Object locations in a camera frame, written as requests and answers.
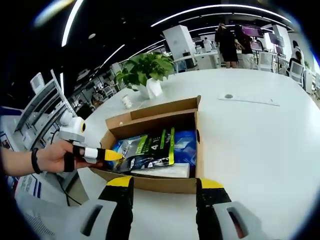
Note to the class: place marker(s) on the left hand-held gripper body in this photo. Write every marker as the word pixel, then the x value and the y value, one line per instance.
pixel 72 127

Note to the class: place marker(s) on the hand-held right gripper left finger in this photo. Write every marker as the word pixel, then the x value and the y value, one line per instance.
pixel 120 197

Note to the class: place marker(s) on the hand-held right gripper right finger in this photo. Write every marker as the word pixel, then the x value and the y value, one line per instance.
pixel 210 200

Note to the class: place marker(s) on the brown cardboard shoe box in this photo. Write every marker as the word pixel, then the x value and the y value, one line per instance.
pixel 160 185

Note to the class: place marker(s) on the black green packet soft item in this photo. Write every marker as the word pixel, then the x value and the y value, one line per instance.
pixel 150 150

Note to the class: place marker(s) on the blue tissue pack soft item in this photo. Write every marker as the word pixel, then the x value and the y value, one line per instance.
pixel 186 147

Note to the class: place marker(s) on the person's left hand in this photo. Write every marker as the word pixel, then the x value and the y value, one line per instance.
pixel 53 157

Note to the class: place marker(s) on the white metal rack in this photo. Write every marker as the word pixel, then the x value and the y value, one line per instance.
pixel 50 100

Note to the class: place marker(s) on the black wristband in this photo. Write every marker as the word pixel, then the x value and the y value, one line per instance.
pixel 35 161

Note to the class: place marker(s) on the white paper cup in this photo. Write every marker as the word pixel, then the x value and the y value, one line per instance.
pixel 127 102

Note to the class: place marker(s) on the blue framed display board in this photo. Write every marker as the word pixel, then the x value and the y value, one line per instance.
pixel 6 130

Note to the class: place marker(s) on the light grey office chair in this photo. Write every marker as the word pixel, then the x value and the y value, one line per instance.
pixel 45 217

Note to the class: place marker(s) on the green potted plant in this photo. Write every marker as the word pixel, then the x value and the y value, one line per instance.
pixel 145 67

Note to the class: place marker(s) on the long white ceiling light strip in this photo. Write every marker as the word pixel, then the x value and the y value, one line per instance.
pixel 71 20

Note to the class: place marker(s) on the white table outlet panel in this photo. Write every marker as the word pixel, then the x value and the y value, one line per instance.
pixel 250 99

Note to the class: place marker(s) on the white mesh office chair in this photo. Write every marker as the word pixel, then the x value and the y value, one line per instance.
pixel 297 72
pixel 266 61

